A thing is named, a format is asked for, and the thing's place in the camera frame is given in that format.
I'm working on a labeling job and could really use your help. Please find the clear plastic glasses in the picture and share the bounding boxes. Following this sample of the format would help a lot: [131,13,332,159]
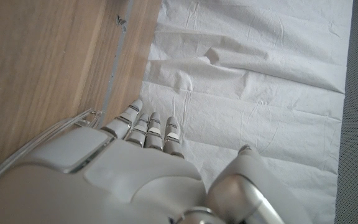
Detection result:
[0,108,104,194]

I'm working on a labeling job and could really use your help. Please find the white curtain backdrop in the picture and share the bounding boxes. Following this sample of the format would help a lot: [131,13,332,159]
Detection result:
[139,0,354,224]

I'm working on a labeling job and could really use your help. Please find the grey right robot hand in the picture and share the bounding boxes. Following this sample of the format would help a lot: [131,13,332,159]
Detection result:
[0,98,313,224]

